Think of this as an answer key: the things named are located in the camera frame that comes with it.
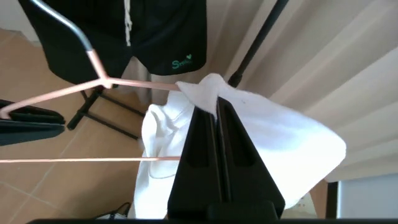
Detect white garment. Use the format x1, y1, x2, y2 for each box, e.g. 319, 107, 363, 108
127, 73, 348, 220

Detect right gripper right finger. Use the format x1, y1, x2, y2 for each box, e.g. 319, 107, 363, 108
214, 96, 286, 220

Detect pink clothes hanger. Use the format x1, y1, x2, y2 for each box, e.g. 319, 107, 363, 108
0, 0, 182, 164

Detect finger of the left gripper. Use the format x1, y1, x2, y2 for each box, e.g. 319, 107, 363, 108
0, 122, 66, 147
0, 99, 67, 125

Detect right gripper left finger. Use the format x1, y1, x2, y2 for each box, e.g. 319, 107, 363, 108
167, 105, 223, 220

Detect black shorts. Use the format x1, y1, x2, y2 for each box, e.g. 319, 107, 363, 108
17, 0, 208, 85

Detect black clothes rack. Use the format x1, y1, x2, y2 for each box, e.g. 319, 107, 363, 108
66, 0, 290, 141

